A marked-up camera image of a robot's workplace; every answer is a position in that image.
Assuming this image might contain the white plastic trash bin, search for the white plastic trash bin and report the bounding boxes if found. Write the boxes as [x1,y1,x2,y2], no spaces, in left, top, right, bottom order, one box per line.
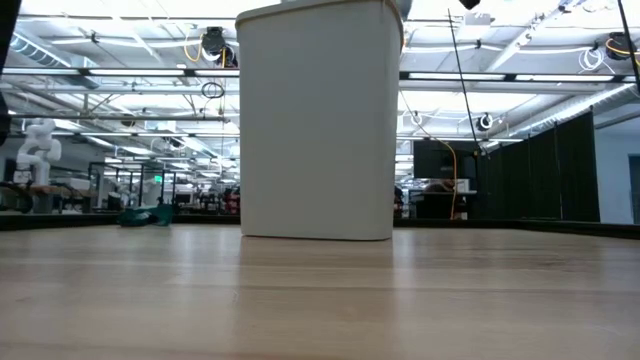
[234,0,405,242]

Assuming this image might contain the dark teal bag roll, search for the dark teal bag roll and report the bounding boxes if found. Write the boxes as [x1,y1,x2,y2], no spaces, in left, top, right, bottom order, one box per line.
[117,203,175,229]

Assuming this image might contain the thin black pole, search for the thin black pole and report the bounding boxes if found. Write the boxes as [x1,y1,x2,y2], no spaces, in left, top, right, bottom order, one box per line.
[447,8,482,151]

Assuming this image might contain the black monitor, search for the black monitor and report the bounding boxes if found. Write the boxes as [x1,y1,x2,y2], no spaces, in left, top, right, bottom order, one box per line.
[412,139,479,181]

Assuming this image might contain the slanted black pole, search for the slanted black pole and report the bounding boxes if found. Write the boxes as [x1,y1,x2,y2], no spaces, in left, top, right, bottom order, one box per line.
[617,0,640,94]

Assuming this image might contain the black partition screen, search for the black partition screen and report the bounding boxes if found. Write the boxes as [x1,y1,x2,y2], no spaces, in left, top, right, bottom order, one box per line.
[469,108,601,224]

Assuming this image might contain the white robot figure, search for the white robot figure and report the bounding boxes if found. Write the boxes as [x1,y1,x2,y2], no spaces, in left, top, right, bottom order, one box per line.
[13,118,63,186]

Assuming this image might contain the black table frame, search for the black table frame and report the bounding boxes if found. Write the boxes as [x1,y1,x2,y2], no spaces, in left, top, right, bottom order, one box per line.
[0,212,640,240]

